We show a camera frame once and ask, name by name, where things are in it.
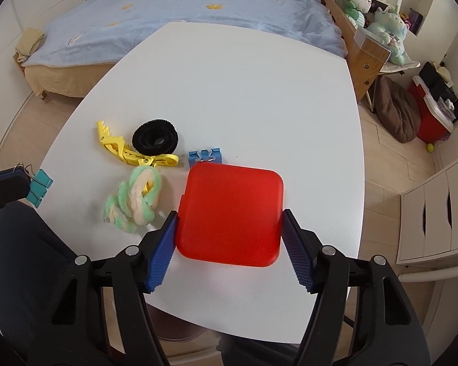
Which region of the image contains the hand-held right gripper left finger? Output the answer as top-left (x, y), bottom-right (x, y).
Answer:
top-left (34, 210), bottom-right (180, 366)

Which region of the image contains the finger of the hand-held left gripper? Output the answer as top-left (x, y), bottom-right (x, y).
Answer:
top-left (0, 170), bottom-right (31, 211)

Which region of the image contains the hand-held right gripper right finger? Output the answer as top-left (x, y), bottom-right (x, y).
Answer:
top-left (280, 209), bottom-right (432, 366)

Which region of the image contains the teal binder clip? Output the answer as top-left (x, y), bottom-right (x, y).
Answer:
top-left (15, 163), bottom-right (55, 208)

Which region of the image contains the green white fuzzy twisted band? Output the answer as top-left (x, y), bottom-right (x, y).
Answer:
top-left (104, 166), bottom-right (163, 235)

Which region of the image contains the red square plastic box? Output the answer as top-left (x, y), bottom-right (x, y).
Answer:
top-left (174, 163), bottom-right (285, 268)

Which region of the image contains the purple round waste bin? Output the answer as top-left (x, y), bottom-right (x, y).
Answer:
top-left (156, 314), bottom-right (220, 356)

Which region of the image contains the blue small clip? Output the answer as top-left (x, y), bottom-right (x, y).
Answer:
top-left (188, 147), bottom-right (224, 168)

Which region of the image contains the yellow toothed hair clip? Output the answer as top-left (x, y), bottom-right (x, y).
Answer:
top-left (96, 121), bottom-right (180, 168)

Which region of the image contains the black fuzzy hair band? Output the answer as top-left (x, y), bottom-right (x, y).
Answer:
top-left (132, 119), bottom-right (180, 155)

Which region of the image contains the person's right leg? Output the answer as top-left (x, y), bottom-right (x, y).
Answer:
top-left (217, 333), bottom-right (302, 366)

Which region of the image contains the beige bed base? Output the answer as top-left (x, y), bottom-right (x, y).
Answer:
top-left (23, 63), bottom-right (111, 98)

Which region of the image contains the white curved tube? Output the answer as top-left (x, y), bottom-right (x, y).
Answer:
top-left (399, 265), bottom-right (458, 283)

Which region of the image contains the white drawer cabinet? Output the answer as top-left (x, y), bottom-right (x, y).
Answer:
top-left (396, 149), bottom-right (458, 265)

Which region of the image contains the beige folded cloth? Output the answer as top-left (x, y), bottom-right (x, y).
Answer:
top-left (15, 27), bottom-right (45, 63)

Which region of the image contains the brown beanbag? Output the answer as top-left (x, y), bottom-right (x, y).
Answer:
top-left (374, 75), bottom-right (421, 143)

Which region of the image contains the red cooler box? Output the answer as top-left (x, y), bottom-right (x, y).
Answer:
top-left (409, 75), bottom-right (454, 145)

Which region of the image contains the clear plastic packet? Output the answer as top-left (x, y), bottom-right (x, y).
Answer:
top-left (437, 97), bottom-right (456, 120)

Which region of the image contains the white folding chair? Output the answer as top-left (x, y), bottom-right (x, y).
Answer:
top-left (330, 0), bottom-right (420, 113)

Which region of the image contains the black bag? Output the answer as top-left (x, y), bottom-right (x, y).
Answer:
top-left (420, 62), bottom-right (458, 123)

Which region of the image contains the beige hat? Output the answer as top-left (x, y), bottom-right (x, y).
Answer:
top-left (433, 61), bottom-right (455, 84)

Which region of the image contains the teal dinosaur plush toy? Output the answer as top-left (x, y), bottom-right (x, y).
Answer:
top-left (364, 9), bottom-right (407, 65)

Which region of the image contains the green dragon plush toy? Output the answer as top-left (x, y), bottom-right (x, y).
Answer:
top-left (340, 0), bottom-right (375, 27)

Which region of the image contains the blue printed blanket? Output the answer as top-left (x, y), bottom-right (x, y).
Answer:
top-left (25, 0), bottom-right (347, 70)

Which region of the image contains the purple box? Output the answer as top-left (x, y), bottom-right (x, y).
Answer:
top-left (406, 8), bottom-right (424, 33)

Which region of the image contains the wooden bed frame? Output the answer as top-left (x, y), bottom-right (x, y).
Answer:
top-left (321, 0), bottom-right (390, 102)

